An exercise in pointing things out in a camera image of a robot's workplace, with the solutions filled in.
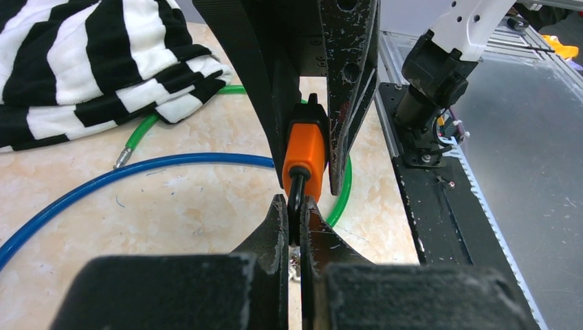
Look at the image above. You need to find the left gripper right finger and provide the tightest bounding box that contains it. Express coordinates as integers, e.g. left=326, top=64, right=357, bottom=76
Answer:
left=299, top=197, right=371, bottom=329

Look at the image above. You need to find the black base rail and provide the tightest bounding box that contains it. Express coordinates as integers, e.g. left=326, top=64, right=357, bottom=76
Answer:
left=375, top=82, right=514, bottom=274

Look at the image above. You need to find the blue cable lock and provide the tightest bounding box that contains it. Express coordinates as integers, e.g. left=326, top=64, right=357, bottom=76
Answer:
left=1, top=152, right=275, bottom=269

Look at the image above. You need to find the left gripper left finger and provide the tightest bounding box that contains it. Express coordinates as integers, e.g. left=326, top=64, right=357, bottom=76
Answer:
left=232, top=194, right=289, bottom=329

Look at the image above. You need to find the orange padlock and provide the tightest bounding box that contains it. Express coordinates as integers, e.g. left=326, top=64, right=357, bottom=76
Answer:
left=282, top=93, right=329, bottom=246

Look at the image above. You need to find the green cable lock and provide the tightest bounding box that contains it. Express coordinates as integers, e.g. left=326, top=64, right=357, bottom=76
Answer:
left=113, top=85, right=354, bottom=229

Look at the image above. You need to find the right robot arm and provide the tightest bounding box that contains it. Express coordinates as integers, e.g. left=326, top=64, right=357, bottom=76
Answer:
left=194, top=1, right=512, bottom=195

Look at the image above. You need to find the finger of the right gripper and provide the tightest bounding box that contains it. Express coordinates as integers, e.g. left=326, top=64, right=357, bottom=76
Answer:
left=318, top=1, right=380, bottom=196
left=193, top=1, right=300, bottom=179

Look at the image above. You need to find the black white striped cloth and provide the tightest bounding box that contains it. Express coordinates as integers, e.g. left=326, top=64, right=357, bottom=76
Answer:
left=1, top=1, right=233, bottom=152

